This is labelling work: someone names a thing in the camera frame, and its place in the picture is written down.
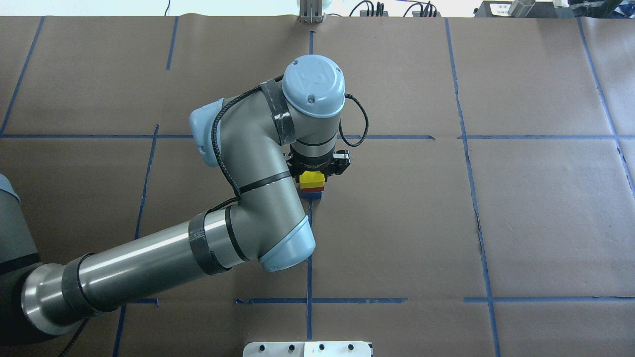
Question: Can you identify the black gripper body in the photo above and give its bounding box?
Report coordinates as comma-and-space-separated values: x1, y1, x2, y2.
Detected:
287, 149, 351, 179

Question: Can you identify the yellow wooden block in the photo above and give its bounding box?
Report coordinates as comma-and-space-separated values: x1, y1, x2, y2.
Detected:
299, 171, 326, 189

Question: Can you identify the blue wooden block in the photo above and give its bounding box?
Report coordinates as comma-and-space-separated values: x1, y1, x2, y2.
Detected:
300, 191, 323, 200

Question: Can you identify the red wooden block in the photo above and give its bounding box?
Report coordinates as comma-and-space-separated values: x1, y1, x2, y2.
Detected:
300, 186, 325, 194

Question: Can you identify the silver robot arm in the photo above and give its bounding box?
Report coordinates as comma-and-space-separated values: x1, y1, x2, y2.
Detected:
1, 54, 350, 346

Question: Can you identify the black power strip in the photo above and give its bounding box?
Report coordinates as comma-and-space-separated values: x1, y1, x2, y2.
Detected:
349, 0, 389, 17
408, 1, 440, 17

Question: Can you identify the metal cup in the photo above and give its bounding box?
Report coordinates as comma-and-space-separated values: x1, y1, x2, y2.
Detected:
508, 0, 536, 18

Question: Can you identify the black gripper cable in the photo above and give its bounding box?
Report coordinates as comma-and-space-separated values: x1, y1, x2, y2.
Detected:
211, 74, 370, 209

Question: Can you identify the aluminium frame post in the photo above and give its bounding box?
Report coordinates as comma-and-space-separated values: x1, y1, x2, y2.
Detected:
297, 0, 324, 24

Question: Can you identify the white mount base plate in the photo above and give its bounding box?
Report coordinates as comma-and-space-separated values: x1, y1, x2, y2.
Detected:
242, 341, 374, 357

